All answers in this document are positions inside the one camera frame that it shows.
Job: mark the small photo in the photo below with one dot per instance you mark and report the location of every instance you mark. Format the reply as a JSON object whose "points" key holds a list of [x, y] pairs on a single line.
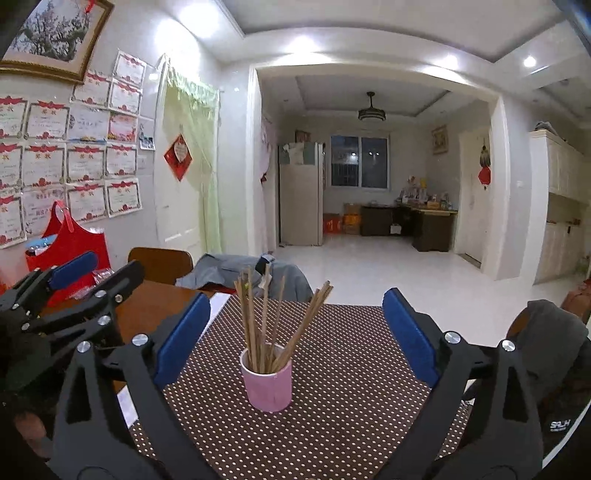
{"points": [[147, 142]]}

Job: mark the red cardboard box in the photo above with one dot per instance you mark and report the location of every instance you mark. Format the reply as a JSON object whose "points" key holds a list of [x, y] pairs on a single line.
{"points": [[333, 224]]}

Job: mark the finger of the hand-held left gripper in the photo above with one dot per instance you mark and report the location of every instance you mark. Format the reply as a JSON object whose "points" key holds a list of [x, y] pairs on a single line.
{"points": [[74, 270], [122, 281]]}

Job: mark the tall white cabinet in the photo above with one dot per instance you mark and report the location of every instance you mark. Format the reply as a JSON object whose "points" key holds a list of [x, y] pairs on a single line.
{"points": [[558, 249]]}

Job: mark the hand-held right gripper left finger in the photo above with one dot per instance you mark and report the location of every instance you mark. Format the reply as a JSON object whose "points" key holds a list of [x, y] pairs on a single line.
{"points": [[182, 339]]}

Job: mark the red bag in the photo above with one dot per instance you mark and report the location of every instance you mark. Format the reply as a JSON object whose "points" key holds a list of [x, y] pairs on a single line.
{"points": [[78, 244]]}

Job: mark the barred window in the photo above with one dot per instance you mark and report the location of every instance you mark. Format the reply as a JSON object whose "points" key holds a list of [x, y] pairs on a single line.
{"points": [[360, 161]]}

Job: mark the brown cardboard box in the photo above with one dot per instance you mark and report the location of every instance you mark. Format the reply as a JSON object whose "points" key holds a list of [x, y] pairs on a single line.
{"points": [[352, 209]]}

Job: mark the light green curtain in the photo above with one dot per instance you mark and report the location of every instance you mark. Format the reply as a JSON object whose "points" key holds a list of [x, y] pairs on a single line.
{"points": [[203, 138]]}

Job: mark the person's left hand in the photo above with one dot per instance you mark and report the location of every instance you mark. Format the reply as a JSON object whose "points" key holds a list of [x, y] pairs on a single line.
{"points": [[31, 429]]}

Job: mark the light grey jacket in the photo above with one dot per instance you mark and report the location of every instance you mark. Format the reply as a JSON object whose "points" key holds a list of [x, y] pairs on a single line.
{"points": [[217, 272]]}

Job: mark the red diamond wall decoration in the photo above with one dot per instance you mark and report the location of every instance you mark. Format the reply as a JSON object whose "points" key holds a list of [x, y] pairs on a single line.
{"points": [[178, 154]]}

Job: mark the small red wall picture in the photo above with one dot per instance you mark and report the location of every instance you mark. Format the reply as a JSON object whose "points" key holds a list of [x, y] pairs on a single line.
{"points": [[302, 137]]}

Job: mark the framed wall picture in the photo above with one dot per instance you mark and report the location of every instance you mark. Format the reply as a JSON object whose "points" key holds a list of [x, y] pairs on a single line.
{"points": [[439, 141]]}

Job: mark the wall of award certificates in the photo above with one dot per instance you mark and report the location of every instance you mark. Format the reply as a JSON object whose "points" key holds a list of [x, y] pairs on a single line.
{"points": [[51, 166]]}

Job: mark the wooden chair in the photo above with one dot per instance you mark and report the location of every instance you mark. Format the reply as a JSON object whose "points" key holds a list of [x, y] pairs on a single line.
{"points": [[513, 325], [159, 265]]}

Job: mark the round ceiling lamp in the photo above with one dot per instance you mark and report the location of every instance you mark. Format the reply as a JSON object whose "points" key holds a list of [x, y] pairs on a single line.
{"points": [[371, 114]]}

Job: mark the white door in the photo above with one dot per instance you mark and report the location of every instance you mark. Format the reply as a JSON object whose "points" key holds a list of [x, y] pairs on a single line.
{"points": [[471, 221]]}

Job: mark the grey bag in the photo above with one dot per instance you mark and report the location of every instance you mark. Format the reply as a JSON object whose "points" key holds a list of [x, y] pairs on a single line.
{"points": [[547, 128]]}

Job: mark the wooden chair back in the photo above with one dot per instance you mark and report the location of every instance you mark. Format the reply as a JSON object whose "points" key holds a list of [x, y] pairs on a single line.
{"points": [[159, 265]]}

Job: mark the pink cup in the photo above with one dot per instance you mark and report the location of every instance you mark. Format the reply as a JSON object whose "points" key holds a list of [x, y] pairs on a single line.
{"points": [[268, 387]]}

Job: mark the bunch of wooden chopsticks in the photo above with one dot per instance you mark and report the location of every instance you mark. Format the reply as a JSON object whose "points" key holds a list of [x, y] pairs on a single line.
{"points": [[264, 357]]}

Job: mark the brown polka dot tablecloth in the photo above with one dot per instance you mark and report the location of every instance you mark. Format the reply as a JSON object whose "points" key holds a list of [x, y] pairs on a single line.
{"points": [[341, 369]]}

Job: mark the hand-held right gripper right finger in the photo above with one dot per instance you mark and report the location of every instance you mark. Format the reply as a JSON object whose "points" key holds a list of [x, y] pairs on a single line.
{"points": [[411, 332]]}

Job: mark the white refrigerator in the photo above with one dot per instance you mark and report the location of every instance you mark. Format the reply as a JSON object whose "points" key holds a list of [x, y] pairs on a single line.
{"points": [[300, 203]]}

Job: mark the clear plastic packet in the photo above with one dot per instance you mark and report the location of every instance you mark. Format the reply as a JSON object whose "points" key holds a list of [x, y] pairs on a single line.
{"points": [[102, 275]]}

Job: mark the orange cardboard box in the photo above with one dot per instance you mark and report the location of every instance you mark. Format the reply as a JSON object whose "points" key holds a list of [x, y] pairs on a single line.
{"points": [[352, 225]]}

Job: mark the red hanging ornament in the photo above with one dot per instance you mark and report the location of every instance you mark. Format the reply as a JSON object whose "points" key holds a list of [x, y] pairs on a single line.
{"points": [[484, 175]]}

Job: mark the dark grey jacket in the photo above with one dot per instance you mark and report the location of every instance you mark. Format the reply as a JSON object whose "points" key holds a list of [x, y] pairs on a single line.
{"points": [[549, 350]]}

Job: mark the framed blossom painting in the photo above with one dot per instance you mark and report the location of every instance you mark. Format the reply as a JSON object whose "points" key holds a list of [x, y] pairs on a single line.
{"points": [[51, 32]]}

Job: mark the assorted small bottles and boxes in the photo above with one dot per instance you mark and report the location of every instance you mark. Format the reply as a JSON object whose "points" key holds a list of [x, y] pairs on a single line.
{"points": [[415, 196]]}

